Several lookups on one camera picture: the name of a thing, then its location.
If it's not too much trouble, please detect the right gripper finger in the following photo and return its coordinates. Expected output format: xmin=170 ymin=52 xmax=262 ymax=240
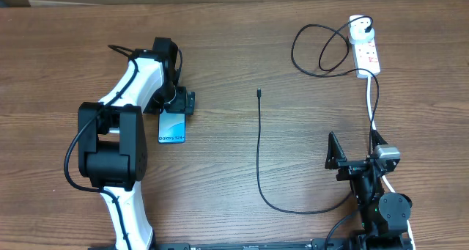
xmin=325 ymin=131 xmax=347 ymax=169
xmin=370 ymin=129 xmax=388 ymax=151

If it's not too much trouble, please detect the blue Galaxy S24 smartphone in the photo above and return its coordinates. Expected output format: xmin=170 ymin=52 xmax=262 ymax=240
xmin=158 ymin=111 xmax=186 ymax=144

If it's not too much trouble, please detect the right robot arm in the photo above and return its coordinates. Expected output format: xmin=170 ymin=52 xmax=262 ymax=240
xmin=324 ymin=130 xmax=414 ymax=250

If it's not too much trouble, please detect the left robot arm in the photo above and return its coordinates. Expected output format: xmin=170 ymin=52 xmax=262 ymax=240
xmin=64 ymin=37 xmax=195 ymax=249

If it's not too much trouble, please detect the white charger plug adapter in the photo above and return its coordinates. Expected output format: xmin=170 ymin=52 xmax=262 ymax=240
xmin=349 ymin=18 xmax=375 ymax=45

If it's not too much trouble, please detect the white power strip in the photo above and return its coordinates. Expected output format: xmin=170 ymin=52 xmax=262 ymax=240
xmin=349 ymin=15 xmax=380 ymax=78

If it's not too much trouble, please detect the white power strip cord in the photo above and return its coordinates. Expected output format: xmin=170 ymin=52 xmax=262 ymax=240
xmin=366 ymin=76 xmax=417 ymax=250

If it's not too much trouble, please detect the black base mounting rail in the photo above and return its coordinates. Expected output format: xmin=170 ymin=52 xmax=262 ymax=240
xmin=88 ymin=238 xmax=415 ymax=250

